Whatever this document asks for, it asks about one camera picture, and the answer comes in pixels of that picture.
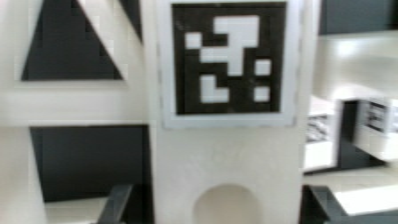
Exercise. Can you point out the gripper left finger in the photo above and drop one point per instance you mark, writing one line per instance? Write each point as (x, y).
(129, 206)

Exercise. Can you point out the white cross brace piece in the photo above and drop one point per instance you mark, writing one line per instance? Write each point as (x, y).
(72, 103)

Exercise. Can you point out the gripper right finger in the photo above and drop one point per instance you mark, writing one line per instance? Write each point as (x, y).
(322, 210)

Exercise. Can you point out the white long side rail back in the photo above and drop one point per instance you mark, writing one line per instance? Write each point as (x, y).
(230, 55)

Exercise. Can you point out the white front fence rail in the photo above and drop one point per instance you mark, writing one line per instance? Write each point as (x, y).
(365, 189)

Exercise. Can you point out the white chair leg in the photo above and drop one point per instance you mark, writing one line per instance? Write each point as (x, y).
(377, 128)
(320, 143)

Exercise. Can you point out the white long side rail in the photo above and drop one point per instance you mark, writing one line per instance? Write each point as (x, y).
(22, 206)
(230, 55)

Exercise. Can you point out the white long side rail front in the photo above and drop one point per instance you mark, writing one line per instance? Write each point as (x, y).
(22, 206)

